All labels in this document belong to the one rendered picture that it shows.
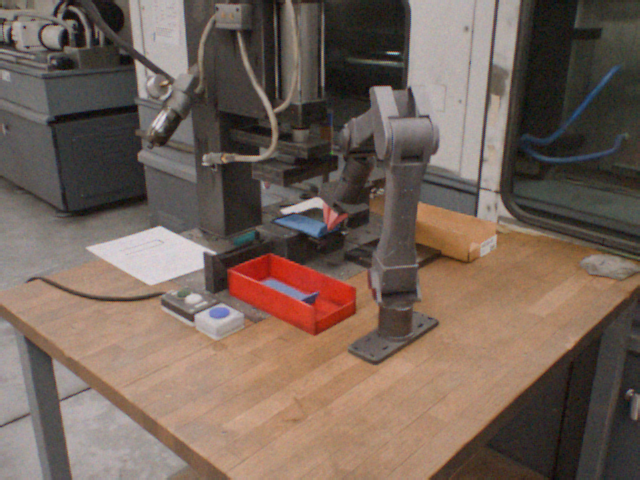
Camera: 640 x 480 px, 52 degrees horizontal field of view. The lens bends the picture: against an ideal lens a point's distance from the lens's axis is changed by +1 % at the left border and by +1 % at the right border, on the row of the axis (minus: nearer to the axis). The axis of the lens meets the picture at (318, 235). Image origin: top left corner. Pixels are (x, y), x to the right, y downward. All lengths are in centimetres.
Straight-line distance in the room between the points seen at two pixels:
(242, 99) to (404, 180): 55
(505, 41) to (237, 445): 123
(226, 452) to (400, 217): 47
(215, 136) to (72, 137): 295
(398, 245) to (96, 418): 174
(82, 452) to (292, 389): 150
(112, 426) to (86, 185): 234
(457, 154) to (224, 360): 107
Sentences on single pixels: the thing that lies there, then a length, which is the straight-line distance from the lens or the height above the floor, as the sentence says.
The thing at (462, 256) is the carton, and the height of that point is 91.
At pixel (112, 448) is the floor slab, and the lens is 248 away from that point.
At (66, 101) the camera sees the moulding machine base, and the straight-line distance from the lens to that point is 446.
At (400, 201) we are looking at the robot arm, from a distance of 109.
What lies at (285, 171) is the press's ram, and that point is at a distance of 139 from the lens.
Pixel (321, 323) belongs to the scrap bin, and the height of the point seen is 92.
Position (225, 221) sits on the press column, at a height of 95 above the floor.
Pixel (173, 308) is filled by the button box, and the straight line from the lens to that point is 131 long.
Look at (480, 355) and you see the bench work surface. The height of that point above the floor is 90.
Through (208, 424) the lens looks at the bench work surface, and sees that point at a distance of 103.
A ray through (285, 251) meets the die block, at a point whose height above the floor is 95.
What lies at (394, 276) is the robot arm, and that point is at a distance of 116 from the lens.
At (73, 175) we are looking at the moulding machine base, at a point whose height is 31.
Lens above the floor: 153
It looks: 22 degrees down
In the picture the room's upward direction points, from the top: straight up
